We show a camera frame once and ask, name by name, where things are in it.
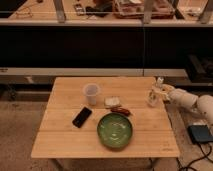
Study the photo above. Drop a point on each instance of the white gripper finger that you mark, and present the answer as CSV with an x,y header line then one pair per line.
x,y
164,97
166,88

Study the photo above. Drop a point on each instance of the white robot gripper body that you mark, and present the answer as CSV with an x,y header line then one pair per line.
x,y
183,98

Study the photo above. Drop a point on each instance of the small clear plastic bottle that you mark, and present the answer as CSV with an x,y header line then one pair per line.
x,y
155,92

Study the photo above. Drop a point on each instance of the dark blue box on floor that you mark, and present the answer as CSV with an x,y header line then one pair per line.
x,y
199,134

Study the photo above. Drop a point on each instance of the wooden folding table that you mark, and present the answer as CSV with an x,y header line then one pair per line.
x,y
57,137

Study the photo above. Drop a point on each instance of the red brown pocket knife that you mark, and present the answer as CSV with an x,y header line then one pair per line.
x,y
120,110

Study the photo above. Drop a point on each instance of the white wrapped snack packet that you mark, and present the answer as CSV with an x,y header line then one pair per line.
x,y
112,102

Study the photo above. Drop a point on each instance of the green round bowl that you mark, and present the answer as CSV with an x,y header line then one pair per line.
x,y
114,130

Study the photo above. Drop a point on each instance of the clear plastic cup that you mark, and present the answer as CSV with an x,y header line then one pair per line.
x,y
90,92

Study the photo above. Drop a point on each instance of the black smartphone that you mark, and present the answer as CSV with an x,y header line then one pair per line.
x,y
81,117

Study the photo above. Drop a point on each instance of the tray of clutter on shelf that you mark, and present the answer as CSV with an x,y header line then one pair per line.
x,y
161,9

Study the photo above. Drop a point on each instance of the small black device on shelf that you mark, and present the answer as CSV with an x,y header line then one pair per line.
x,y
79,9

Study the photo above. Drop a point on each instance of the long wooden shelf bench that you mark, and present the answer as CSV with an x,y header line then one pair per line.
x,y
62,12

